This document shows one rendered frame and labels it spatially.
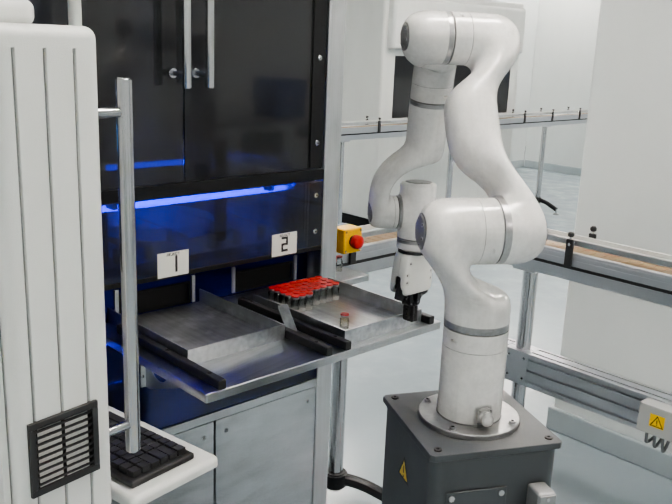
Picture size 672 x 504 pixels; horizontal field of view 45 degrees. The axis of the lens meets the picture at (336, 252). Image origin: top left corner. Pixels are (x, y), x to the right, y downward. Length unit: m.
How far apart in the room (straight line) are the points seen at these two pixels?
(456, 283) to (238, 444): 1.01
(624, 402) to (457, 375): 1.25
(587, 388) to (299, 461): 0.95
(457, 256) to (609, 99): 1.90
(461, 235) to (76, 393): 0.67
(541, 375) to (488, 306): 1.40
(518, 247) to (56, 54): 0.81
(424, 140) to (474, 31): 0.30
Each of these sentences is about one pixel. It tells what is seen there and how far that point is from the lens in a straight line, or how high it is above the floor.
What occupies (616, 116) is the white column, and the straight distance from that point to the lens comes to 3.22.
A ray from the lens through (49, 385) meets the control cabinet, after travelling 1.24.
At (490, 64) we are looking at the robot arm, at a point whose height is 1.51.
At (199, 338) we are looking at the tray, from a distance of 1.87.
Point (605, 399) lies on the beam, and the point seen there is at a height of 0.48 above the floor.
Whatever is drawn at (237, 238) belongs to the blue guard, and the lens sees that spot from 2.05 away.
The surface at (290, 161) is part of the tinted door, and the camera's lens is 2.13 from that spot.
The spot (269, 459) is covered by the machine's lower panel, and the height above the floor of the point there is 0.40.
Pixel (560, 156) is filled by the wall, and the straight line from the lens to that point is 11.02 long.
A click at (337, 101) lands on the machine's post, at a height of 1.39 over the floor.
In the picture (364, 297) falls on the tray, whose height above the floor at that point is 0.89.
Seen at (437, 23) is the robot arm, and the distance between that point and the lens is 1.58.
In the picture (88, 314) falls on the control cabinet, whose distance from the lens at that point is 1.25.
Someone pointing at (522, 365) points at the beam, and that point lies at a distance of 2.86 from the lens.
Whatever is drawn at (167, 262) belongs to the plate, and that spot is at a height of 1.03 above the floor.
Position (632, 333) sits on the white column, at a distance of 3.30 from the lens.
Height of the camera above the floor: 1.54
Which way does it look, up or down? 15 degrees down
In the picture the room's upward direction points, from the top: 2 degrees clockwise
